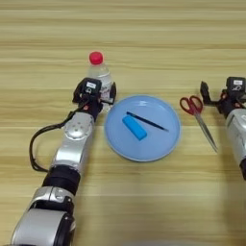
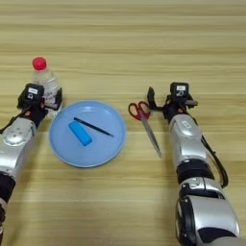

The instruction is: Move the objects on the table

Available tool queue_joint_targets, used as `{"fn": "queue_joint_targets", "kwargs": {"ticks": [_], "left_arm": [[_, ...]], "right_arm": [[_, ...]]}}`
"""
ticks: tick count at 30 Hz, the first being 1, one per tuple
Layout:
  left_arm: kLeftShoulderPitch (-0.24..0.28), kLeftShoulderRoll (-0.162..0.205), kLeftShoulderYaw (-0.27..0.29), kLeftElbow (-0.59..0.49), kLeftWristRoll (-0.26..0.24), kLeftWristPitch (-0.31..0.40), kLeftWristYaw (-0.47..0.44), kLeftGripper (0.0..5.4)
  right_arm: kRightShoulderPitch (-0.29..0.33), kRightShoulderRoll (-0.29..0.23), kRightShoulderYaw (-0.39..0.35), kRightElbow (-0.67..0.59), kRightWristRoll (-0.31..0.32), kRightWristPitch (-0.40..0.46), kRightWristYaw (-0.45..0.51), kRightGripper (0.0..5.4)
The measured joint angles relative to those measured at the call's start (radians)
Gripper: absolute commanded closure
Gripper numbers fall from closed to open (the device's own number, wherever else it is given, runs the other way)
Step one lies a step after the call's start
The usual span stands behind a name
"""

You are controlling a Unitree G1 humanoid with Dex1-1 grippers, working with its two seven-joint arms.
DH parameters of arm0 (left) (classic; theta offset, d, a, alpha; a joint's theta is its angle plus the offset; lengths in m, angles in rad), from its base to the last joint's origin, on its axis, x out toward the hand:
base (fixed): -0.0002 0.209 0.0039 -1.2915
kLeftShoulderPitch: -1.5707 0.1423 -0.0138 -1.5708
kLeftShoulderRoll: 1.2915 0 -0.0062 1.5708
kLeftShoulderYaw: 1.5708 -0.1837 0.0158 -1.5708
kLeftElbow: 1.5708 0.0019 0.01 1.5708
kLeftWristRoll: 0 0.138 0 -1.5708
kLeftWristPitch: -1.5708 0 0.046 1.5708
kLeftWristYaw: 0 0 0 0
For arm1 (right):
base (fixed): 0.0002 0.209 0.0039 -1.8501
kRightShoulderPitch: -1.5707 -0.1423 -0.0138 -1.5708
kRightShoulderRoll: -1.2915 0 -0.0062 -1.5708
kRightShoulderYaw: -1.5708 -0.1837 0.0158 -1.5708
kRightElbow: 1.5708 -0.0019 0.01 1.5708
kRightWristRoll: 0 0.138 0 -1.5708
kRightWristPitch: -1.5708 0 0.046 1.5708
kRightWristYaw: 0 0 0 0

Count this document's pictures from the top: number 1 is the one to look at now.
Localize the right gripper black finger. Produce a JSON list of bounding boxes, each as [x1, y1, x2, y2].
[[200, 81, 212, 105]]

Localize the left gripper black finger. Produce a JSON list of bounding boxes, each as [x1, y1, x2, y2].
[[108, 82, 117, 101], [72, 79, 86, 104]]

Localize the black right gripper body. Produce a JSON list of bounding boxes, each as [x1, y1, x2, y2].
[[209, 90, 246, 118]]

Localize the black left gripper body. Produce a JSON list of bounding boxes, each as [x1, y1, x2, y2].
[[80, 92, 115, 121]]

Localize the clear red-capped water bottle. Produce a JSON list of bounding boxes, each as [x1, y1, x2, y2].
[[86, 51, 113, 111]]

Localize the blue rectangular eraser block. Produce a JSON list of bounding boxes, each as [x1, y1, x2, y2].
[[121, 114, 148, 141]]

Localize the thin black pen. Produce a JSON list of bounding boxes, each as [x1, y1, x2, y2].
[[125, 111, 170, 133]]

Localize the light blue round plate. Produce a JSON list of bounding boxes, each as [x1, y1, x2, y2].
[[104, 94, 182, 162]]

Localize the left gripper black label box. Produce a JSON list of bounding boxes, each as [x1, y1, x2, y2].
[[84, 77, 103, 96]]

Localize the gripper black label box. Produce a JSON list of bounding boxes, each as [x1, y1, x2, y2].
[[84, 77, 103, 96], [225, 76, 246, 92]]

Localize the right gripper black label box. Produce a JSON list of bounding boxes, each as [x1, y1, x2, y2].
[[225, 76, 246, 92]]

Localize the red handled scissors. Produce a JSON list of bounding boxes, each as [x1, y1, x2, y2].
[[179, 94, 219, 154]]

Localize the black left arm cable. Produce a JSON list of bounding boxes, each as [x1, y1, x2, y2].
[[28, 108, 85, 173]]

